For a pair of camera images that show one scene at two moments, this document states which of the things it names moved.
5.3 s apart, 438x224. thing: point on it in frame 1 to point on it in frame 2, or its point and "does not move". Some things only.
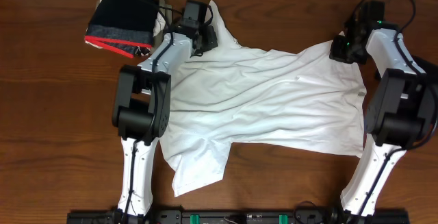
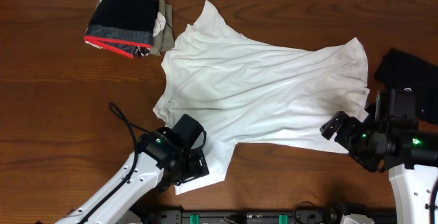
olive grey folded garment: [165, 11] does not move
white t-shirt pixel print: [304, 99] does not move
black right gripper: [336, 54] to [350, 125]
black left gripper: [209, 40] to [199, 166]
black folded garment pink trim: [123, 19] does not move
